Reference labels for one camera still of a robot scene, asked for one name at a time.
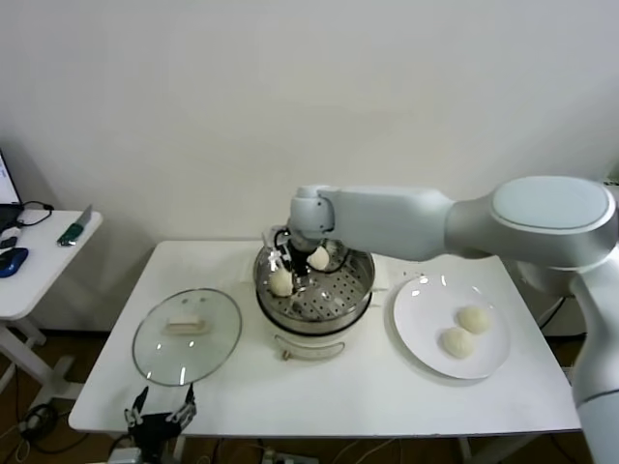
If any green handled knife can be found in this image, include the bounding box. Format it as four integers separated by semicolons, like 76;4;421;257
57;203;94;248

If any grey floor power strip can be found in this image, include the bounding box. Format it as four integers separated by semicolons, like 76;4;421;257
260;447;311;464

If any small black white device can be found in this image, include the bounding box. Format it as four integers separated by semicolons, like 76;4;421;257
0;225;23;250

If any black hanging cable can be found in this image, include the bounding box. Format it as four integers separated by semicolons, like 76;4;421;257
540;294;568;335

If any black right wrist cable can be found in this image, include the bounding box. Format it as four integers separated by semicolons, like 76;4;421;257
270;226;350;276

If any blue computer mouse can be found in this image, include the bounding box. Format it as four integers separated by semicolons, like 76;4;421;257
0;246;30;279

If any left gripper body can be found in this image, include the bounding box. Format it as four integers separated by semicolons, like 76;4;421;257
128;413;186;464

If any white side table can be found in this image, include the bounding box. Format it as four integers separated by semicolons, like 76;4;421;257
0;209;104;405

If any stainless steel steamer basket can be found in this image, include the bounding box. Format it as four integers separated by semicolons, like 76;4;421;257
240;223;391;334

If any cream electric cooking pot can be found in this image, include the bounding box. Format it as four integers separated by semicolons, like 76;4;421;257
254;284;374;363

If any white steamed baozi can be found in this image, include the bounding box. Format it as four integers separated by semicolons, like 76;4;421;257
457;304;494;336
438;327;476;362
309;246;332;271
268;269;295;298

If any thin black desk cable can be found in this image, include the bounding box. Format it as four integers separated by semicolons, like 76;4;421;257
16;199;55;229

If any black floor cable bundle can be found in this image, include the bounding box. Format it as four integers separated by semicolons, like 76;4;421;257
17;398;93;456

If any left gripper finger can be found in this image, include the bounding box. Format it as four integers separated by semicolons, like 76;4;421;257
123;385;151;428
165;384;198;425

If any black laptop computer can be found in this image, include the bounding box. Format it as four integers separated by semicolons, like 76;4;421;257
0;144;25;232

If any white round plate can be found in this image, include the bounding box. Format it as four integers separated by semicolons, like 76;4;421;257
392;275;513;381

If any round glass lid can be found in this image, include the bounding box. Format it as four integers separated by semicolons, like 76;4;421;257
131;287;244;388

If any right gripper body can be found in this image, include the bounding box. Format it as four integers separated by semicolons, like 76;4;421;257
283;238;311;280

